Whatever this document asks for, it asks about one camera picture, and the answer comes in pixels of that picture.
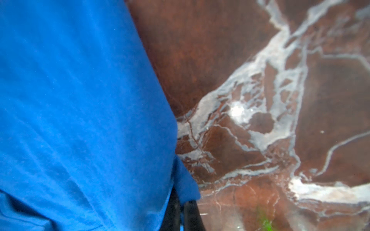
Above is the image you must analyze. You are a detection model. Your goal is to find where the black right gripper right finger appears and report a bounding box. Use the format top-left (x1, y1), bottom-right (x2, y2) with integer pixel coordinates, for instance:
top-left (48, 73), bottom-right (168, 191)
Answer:
top-left (183, 200), bottom-right (206, 231)

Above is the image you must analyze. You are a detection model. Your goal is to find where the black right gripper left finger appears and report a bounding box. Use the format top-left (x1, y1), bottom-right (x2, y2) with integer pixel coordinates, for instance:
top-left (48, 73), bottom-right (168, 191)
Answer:
top-left (159, 187), bottom-right (181, 231)

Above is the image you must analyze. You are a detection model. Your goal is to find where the blue t shirt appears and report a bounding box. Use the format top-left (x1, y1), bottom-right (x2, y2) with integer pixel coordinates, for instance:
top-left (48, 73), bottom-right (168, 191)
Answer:
top-left (1, 1), bottom-right (200, 231)

